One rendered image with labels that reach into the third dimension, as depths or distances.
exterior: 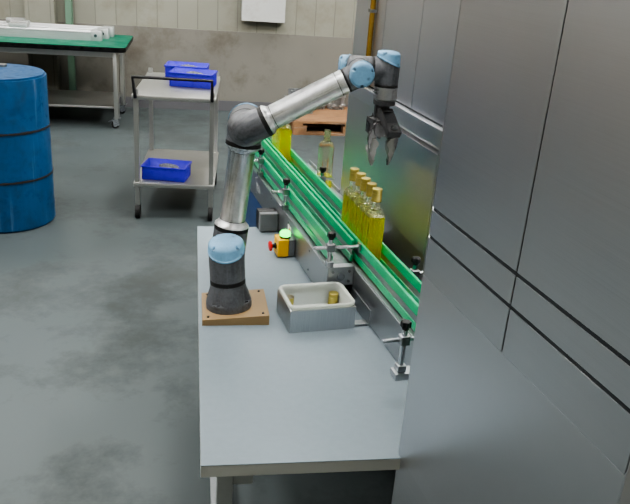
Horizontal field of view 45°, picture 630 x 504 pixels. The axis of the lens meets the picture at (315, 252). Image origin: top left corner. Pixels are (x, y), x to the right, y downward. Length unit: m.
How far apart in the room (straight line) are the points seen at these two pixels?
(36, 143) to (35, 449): 2.51
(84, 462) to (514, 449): 2.03
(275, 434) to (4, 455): 1.51
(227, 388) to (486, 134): 1.07
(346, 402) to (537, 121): 1.08
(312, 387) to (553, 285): 1.04
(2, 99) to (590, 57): 4.25
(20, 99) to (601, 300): 4.34
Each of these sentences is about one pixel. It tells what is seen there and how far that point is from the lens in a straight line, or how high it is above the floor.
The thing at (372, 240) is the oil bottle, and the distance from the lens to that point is 2.56.
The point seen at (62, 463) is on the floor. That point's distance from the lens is 3.14.
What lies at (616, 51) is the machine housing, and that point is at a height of 1.80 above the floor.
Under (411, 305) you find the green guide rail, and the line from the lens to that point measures 2.22.
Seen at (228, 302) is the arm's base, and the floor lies 0.82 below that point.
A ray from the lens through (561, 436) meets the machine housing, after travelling 1.31.
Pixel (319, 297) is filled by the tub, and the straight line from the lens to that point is 2.57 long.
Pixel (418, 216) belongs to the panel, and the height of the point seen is 1.09.
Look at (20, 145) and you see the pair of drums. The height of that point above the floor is 0.58.
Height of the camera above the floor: 1.91
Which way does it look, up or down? 22 degrees down
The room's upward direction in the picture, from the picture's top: 4 degrees clockwise
